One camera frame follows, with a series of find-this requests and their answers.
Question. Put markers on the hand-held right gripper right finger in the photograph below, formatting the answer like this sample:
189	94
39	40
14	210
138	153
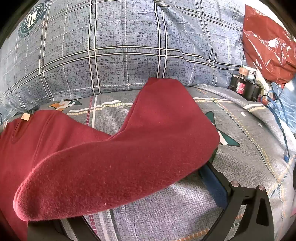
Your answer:
215	185

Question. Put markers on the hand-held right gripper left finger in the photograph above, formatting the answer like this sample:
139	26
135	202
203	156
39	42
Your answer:
41	234

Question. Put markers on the red small sweater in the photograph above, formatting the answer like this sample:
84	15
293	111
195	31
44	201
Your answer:
115	162

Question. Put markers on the grey printed bed sheet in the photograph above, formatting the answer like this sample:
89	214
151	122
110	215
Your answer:
254	143

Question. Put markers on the black battery pack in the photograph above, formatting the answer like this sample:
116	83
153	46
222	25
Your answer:
242	85

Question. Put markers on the light blue cloth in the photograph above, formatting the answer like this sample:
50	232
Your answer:
290	104

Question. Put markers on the red plastic bag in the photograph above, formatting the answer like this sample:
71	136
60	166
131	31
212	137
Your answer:
266	41

